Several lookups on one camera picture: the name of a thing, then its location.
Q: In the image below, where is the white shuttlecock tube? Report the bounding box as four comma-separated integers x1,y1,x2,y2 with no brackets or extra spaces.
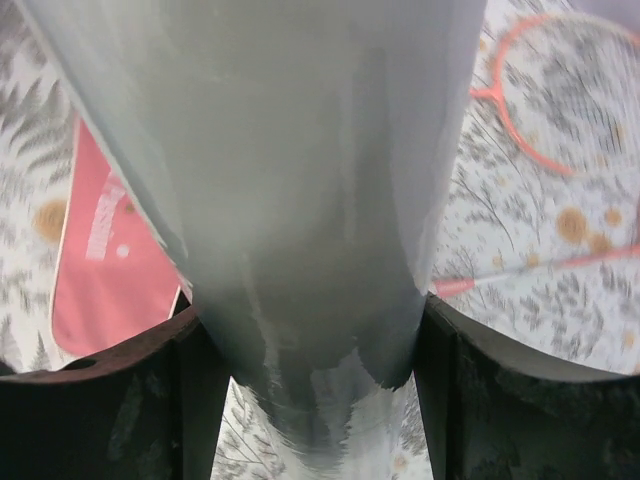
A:
19,0,486,479

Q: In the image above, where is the pink racket cover bag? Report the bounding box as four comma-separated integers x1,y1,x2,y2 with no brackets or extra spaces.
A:
50,119,190,357

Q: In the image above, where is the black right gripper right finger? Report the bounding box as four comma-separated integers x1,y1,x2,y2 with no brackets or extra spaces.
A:
414,295,639,479

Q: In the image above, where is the pink white racket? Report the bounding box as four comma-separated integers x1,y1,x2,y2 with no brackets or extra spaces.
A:
429,244,639,298

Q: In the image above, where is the floral table mat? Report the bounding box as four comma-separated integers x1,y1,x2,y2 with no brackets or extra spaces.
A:
1,1,639,479

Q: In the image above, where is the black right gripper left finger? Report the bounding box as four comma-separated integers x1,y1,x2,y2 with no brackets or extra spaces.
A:
1,308,230,479

